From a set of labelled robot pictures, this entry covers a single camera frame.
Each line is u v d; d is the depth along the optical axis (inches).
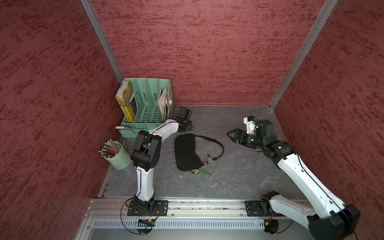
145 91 39.3
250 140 24.8
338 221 14.4
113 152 32.4
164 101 36.3
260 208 28.3
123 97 35.7
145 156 20.7
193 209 29.8
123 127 33.5
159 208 29.2
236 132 25.8
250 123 26.4
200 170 33.8
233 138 25.8
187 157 36.0
